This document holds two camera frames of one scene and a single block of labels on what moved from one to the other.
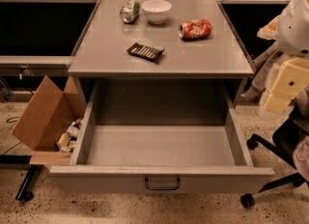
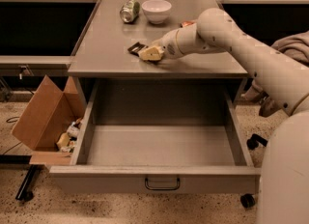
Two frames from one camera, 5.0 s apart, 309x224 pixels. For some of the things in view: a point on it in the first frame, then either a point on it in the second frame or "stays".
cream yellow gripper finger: (269, 30) → (168, 43)
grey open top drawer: (162, 136) stays
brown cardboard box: (48, 113) stays
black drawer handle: (162, 188) stays
